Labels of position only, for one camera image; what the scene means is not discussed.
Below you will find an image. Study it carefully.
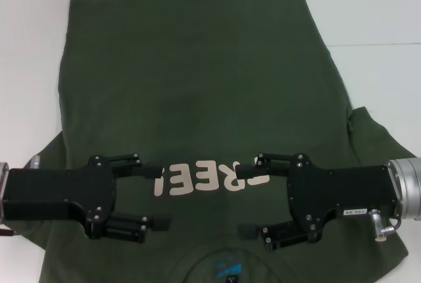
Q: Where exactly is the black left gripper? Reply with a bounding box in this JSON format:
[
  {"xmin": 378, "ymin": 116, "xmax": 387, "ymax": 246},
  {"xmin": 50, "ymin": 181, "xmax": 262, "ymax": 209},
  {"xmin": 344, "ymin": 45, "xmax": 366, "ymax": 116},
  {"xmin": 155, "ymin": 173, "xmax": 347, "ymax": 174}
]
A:
[{"xmin": 2, "ymin": 153, "xmax": 172, "ymax": 244}]

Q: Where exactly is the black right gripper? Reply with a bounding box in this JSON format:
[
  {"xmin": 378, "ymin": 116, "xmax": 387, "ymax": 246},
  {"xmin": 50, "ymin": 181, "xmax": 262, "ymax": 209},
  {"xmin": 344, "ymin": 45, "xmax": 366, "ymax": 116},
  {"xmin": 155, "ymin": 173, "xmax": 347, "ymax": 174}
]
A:
[{"xmin": 236, "ymin": 151, "xmax": 398, "ymax": 253}]

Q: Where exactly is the dark green printed t-shirt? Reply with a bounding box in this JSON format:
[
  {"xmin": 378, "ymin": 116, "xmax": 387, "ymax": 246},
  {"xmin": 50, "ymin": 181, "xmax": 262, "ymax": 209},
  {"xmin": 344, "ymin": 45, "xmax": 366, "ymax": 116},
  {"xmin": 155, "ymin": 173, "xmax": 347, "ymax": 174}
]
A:
[{"xmin": 24, "ymin": 0, "xmax": 421, "ymax": 283}]

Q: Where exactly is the dark right arm cable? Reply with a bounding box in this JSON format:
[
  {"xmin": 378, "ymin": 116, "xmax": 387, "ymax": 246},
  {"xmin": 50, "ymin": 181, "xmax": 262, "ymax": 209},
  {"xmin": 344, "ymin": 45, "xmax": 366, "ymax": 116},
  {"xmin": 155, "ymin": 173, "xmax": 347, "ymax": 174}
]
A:
[{"xmin": 387, "ymin": 217, "xmax": 405, "ymax": 232}]

